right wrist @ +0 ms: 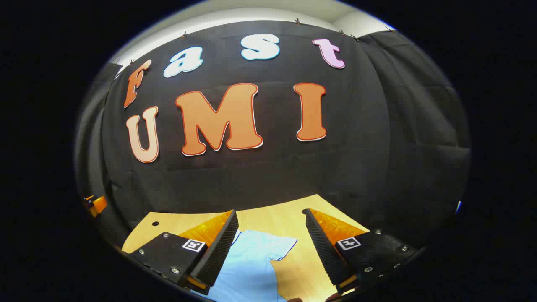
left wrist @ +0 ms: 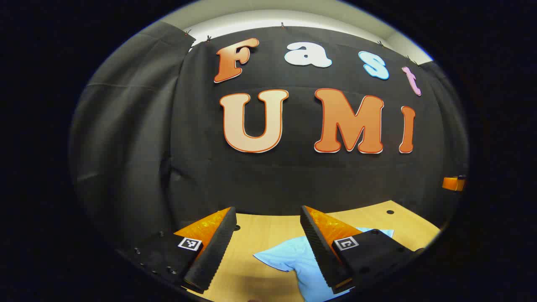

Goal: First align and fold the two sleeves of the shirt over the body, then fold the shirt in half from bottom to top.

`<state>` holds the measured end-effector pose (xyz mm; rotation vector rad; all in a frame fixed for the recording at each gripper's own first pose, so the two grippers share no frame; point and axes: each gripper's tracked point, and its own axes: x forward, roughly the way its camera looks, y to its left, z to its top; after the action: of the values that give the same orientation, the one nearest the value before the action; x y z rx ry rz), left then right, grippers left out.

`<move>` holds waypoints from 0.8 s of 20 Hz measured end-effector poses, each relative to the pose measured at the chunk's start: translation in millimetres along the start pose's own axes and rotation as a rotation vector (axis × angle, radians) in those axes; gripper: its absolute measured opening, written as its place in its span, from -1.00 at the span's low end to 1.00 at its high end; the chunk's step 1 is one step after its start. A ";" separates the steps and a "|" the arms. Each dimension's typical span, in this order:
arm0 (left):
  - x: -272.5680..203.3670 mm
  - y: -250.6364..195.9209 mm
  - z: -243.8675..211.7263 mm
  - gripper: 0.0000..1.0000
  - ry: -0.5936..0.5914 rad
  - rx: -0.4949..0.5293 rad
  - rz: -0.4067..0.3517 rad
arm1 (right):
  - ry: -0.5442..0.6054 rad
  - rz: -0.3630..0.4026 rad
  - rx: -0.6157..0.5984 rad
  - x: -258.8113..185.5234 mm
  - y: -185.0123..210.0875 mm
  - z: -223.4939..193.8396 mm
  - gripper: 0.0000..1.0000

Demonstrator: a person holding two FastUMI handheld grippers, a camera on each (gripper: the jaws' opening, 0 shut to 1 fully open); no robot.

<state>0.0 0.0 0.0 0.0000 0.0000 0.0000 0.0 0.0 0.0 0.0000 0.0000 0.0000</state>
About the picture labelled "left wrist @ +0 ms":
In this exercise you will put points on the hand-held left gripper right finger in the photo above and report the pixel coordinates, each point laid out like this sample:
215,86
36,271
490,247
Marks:
321,251

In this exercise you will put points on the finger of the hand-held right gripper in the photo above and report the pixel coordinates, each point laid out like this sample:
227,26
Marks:
453,183

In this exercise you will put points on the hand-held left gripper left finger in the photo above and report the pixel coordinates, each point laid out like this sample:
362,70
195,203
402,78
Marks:
212,251

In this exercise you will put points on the light blue T-shirt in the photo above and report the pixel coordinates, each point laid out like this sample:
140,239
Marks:
293,262

